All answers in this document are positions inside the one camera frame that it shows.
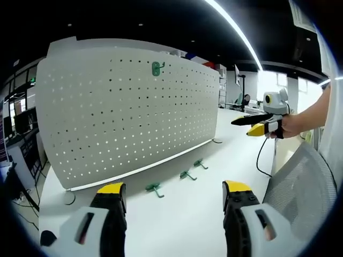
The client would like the black computer monitor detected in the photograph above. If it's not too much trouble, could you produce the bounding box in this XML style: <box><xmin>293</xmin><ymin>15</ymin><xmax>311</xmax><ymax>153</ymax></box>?
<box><xmin>13</xmin><ymin>114</ymin><xmax>34</xmax><ymax>134</ymax></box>

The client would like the grey mesh office chair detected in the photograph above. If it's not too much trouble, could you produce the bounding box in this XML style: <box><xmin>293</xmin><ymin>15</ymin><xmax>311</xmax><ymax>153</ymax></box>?
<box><xmin>262</xmin><ymin>139</ymin><xmax>338</xmax><ymax>241</ymax></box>

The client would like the black laptop stand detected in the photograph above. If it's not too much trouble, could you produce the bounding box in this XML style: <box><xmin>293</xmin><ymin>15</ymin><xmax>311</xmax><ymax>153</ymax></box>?
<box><xmin>10</xmin><ymin>160</ymin><xmax>41</xmax><ymax>212</ymax></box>

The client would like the green hook assembly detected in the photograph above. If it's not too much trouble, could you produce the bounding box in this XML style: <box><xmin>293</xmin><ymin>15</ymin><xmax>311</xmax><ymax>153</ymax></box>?
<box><xmin>151</xmin><ymin>61</ymin><xmax>166</xmax><ymax>78</ymax></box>
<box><xmin>193</xmin><ymin>158</ymin><xmax>209</xmax><ymax>170</ymax></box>
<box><xmin>145</xmin><ymin>182</ymin><xmax>165</xmax><ymax>199</ymax></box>
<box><xmin>179</xmin><ymin>170</ymin><xmax>198</xmax><ymax>182</ymax></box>

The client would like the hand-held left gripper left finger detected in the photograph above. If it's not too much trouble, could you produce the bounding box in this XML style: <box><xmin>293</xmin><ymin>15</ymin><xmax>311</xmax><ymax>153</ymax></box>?
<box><xmin>57</xmin><ymin>182</ymin><xmax>128</xmax><ymax>257</ymax></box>

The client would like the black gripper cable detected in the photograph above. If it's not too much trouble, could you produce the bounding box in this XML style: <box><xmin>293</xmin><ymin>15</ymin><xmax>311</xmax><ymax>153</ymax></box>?
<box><xmin>256</xmin><ymin>136</ymin><xmax>273</xmax><ymax>177</ymax></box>

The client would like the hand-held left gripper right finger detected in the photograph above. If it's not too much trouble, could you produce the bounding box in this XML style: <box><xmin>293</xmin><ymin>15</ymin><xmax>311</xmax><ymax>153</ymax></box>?
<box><xmin>221</xmin><ymin>180</ymin><xmax>293</xmax><ymax>257</ymax></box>

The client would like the ceiling air vent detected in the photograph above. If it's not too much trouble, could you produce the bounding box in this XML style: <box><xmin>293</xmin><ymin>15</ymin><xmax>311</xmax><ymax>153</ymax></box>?
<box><xmin>290</xmin><ymin>0</ymin><xmax>317</xmax><ymax>32</ymax></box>

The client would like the black monitor pole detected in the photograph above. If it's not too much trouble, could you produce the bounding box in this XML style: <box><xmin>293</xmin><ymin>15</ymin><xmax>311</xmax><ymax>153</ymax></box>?
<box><xmin>238</xmin><ymin>74</ymin><xmax>247</xmax><ymax>112</ymax></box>

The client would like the grey metal storage rack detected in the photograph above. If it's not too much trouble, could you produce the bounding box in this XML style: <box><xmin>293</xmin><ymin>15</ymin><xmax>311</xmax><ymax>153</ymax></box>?
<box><xmin>218</xmin><ymin>64</ymin><xmax>228</xmax><ymax>107</ymax></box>

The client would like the white ceiling light strip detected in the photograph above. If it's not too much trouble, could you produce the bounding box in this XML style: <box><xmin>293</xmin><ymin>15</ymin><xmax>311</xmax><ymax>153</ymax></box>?
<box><xmin>203</xmin><ymin>0</ymin><xmax>265</xmax><ymax>72</ymax></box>

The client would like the person's right hand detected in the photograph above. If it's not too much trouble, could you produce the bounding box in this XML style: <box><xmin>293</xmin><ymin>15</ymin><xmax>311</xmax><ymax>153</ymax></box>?
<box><xmin>267</xmin><ymin>112</ymin><xmax>303</xmax><ymax>140</ymax></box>

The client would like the white perforated mounting plate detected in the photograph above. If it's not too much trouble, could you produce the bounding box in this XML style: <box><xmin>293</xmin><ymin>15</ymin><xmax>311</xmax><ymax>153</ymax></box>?
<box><xmin>34</xmin><ymin>36</ymin><xmax>228</xmax><ymax>206</ymax></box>

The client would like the white office desk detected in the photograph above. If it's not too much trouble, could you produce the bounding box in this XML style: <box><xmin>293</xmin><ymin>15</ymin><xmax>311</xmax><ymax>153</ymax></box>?
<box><xmin>225</xmin><ymin>103</ymin><xmax>266</xmax><ymax>113</ymax></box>

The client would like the black framed glass partition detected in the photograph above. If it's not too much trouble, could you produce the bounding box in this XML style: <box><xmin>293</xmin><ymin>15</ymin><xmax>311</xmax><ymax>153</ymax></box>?
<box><xmin>0</xmin><ymin>57</ymin><xmax>48</xmax><ymax>113</ymax></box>

